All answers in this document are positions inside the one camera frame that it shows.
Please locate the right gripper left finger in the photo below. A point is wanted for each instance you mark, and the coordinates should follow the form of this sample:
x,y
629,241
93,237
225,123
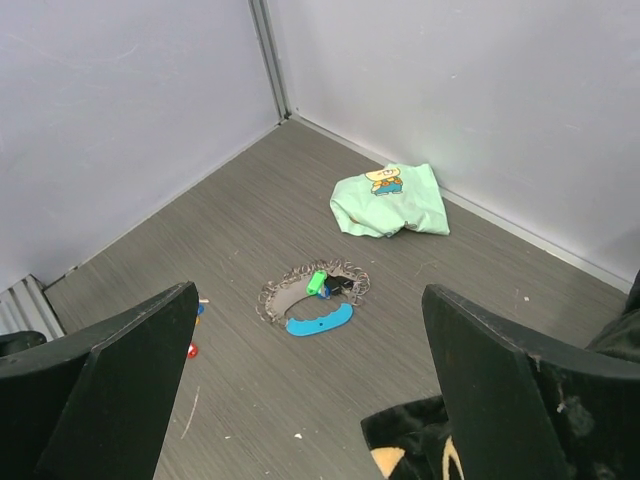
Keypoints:
x,y
96,404

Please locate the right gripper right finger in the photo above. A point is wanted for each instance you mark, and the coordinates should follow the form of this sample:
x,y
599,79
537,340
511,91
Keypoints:
x,y
523,405

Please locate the key with blue tag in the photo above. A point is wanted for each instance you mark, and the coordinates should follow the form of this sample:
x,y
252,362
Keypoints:
x,y
201,307

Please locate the blue handled key ring organizer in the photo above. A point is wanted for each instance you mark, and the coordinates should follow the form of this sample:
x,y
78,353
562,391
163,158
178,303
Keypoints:
x,y
285,303

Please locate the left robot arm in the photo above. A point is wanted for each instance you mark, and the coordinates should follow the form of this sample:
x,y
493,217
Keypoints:
x,y
20,341

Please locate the red key tag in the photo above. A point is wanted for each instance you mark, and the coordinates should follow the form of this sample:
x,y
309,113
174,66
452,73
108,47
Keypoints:
x,y
192,351

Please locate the black floral blanket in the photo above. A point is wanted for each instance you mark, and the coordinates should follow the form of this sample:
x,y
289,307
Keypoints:
x,y
414,440

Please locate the mint green cloth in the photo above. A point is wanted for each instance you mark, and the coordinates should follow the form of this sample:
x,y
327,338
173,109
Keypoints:
x,y
383,202

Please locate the aluminium corner post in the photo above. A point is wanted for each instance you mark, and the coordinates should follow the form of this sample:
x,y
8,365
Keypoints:
x,y
266,39

